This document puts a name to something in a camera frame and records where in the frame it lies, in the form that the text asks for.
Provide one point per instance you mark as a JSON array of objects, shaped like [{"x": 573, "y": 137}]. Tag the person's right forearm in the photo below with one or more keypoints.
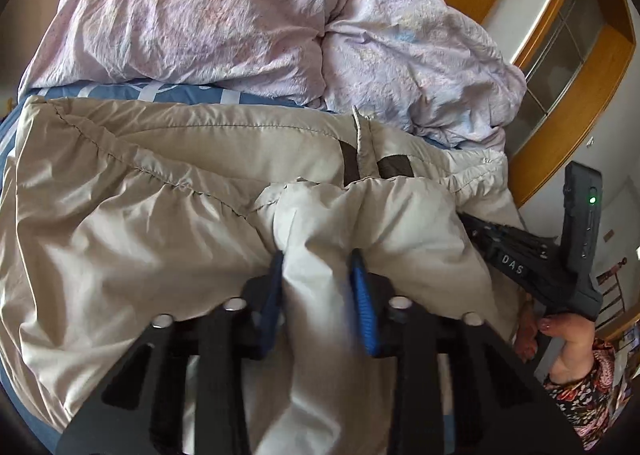
[{"x": 585, "y": 400}]

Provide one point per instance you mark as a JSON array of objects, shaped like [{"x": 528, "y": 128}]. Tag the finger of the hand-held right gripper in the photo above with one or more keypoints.
[{"x": 492, "y": 235}]

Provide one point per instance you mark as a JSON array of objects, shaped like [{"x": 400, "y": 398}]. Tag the dark wooden chair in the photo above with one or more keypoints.
[{"x": 612, "y": 290}]

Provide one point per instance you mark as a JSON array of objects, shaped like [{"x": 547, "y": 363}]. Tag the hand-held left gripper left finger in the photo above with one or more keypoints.
[{"x": 272, "y": 295}]

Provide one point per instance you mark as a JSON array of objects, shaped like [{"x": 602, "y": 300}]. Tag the pink floral duvet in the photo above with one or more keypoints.
[{"x": 250, "y": 15}]

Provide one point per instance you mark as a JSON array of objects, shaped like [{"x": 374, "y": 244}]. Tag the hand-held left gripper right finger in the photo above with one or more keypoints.
[{"x": 365, "y": 305}]

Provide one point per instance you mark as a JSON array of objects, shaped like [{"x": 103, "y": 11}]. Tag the frosted glass door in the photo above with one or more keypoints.
[{"x": 560, "y": 50}]

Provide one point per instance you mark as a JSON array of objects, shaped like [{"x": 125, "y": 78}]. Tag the beige quilted down jacket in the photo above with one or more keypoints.
[{"x": 150, "y": 235}]

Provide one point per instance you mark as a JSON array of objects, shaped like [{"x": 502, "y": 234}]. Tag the person's right hand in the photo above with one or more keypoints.
[{"x": 572, "y": 340}]

